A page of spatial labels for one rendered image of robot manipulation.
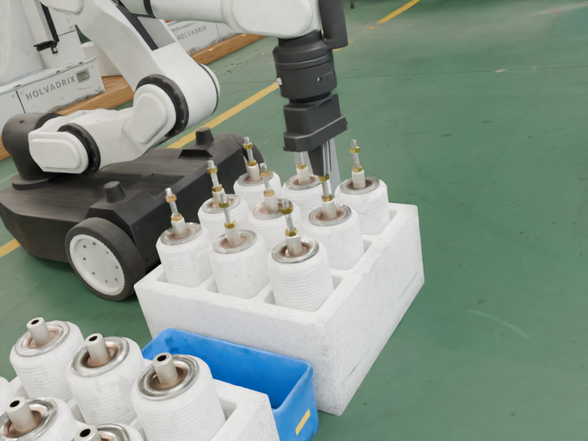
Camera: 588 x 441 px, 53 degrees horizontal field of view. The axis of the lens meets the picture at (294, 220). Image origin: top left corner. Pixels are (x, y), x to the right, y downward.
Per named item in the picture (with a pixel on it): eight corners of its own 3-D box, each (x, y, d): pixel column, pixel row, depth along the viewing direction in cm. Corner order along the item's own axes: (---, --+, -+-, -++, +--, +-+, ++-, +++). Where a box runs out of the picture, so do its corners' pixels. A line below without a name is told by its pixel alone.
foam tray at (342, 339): (160, 362, 113) (132, 285, 105) (269, 258, 141) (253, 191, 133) (340, 417, 93) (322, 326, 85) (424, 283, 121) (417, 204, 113)
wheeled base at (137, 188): (-25, 258, 166) (-79, 148, 151) (106, 180, 205) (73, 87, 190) (140, 290, 134) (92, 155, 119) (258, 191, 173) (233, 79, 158)
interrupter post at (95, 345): (88, 362, 76) (80, 342, 74) (101, 351, 77) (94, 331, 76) (101, 367, 74) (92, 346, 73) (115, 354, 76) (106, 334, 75)
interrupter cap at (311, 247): (283, 271, 87) (283, 267, 87) (264, 252, 93) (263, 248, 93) (328, 253, 89) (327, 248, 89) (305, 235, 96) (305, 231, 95)
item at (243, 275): (236, 353, 100) (211, 263, 92) (227, 323, 109) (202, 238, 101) (290, 335, 102) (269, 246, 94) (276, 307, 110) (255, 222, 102)
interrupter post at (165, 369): (155, 384, 70) (147, 362, 68) (168, 370, 71) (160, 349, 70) (170, 388, 68) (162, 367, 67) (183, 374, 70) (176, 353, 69)
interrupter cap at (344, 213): (358, 207, 101) (357, 204, 101) (344, 228, 95) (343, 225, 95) (318, 206, 104) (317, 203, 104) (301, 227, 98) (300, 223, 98)
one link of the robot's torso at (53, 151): (38, 176, 161) (19, 130, 155) (91, 148, 175) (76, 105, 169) (89, 179, 150) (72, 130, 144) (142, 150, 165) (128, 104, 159)
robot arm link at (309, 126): (313, 156, 86) (299, 75, 81) (267, 149, 93) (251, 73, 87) (363, 126, 94) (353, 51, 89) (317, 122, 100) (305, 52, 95)
